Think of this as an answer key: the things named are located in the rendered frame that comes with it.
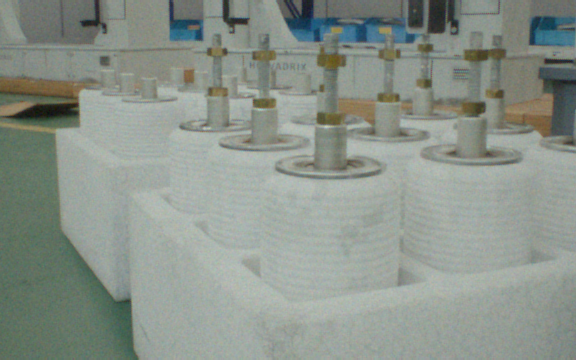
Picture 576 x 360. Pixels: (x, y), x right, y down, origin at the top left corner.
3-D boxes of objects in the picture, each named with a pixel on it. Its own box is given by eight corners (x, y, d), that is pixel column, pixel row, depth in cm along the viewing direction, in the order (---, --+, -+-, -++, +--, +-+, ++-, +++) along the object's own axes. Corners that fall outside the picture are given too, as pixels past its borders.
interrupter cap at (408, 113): (375, 117, 82) (375, 110, 82) (428, 113, 85) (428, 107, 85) (416, 124, 75) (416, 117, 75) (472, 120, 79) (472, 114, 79)
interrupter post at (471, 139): (459, 156, 56) (461, 114, 55) (490, 159, 55) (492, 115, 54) (450, 161, 54) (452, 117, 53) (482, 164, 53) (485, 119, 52)
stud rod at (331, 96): (336, 146, 50) (338, 34, 48) (339, 148, 49) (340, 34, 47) (322, 146, 50) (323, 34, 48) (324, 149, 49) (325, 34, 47)
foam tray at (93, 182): (262, 207, 145) (261, 116, 141) (371, 261, 110) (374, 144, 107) (61, 230, 127) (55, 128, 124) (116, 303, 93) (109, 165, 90)
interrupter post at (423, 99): (407, 118, 81) (408, 88, 80) (424, 117, 82) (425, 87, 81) (420, 120, 79) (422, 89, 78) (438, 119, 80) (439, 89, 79)
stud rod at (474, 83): (473, 133, 54) (478, 30, 53) (481, 134, 54) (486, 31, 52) (462, 133, 54) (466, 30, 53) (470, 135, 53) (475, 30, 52)
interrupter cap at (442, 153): (436, 149, 59) (436, 141, 59) (531, 157, 56) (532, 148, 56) (405, 164, 53) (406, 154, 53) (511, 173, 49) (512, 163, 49)
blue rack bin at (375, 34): (392, 42, 623) (393, 17, 619) (433, 43, 601) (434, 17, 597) (363, 43, 583) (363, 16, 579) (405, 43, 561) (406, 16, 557)
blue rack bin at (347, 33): (348, 42, 647) (348, 18, 643) (386, 42, 625) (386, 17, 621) (316, 42, 608) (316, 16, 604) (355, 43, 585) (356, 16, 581)
